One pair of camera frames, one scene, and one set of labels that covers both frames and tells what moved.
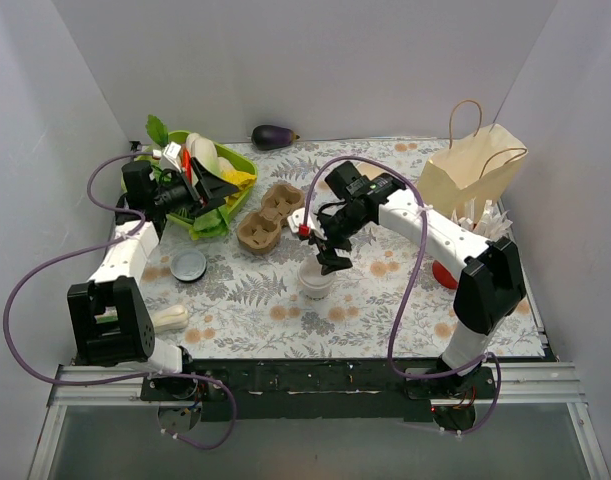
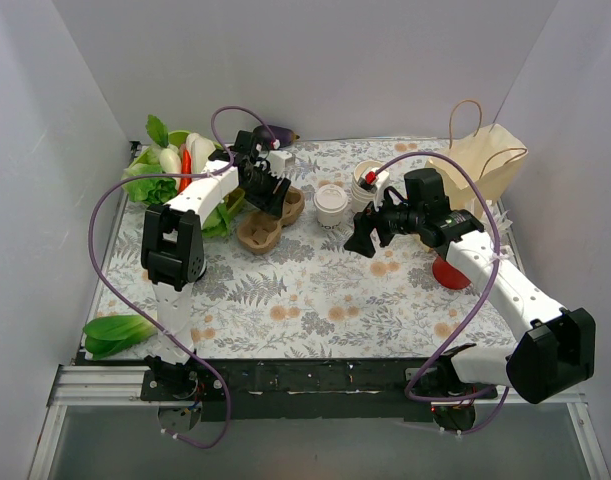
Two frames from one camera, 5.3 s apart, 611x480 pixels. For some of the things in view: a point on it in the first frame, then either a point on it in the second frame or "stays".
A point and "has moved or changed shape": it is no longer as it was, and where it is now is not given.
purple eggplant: [270, 137] stays
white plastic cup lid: [311, 276] -> [330, 198]
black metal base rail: [321, 389] stays
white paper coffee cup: [315, 285] has moved or changed shape
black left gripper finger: [215, 185] -> [274, 199]
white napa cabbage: [205, 150] stays
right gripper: [328, 245] -> [376, 228]
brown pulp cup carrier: [258, 232] stays
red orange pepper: [186, 160] stays
